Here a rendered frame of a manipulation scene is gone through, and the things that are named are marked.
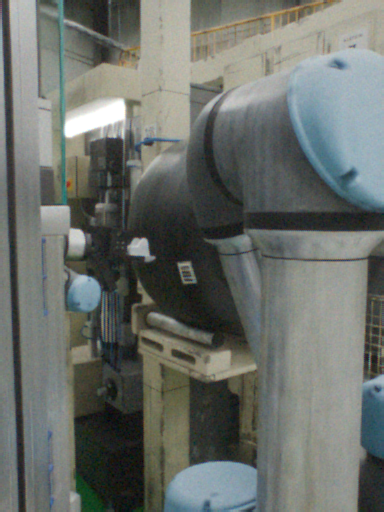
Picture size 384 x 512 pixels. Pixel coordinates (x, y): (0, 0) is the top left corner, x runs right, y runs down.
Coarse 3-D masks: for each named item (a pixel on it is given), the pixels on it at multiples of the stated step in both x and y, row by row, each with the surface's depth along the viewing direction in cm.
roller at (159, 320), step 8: (152, 312) 154; (152, 320) 150; (160, 320) 147; (168, 320) 145; (176, 320) 142; (168, 328) 144; (176, 328) 140; (184, 328) 137; (192, 328) 135; (200, 328) 133; (208, 328) 132; (184, 336) 138; (192, 336) 134; (200, 336) 131; (208, 336) 129; (216, 336) 127; (224, 336) 129; (208, 344) 129; (216, 344) 127
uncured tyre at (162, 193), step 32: (160, 160) 132; (160, 192) 122; (128, 224) 133; (160, 224) 119; (192, 224) 116; (160, 256) 121; (192, 256) 117; (160, 288) 128; (192, 288) 120; (224, 288) 122; (192, 320) 132; (224, 320) 126
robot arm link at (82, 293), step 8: (64, 272) 91; (72, 272) 94; (64, 280) 90; (72, 280) 92; (80, 280) 92; (88, 280) 93; (72, 288) 91; (80, 288) 91; (88, 288) 93; (96, 288) 95; (72, 296) 91; (80, 296) 91; (88, 296) 93; (96, 296) 95; (72, 304) 91; (80, 304) 92; (88, 304) 93; (96, 304) 95; (80, 312) 93
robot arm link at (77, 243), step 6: (72, 234) 106; (78, 234) 107; (72, 240) 105; (78, 240) 106; (84, 240) 107; (72, 246) 105; (78, 246) 106; (84, 246) 107; (72, 252) 106; (78, 252) 107; (84, 252) 108; (66, 258) 106; (72, 258) 107; (78, 258) 108
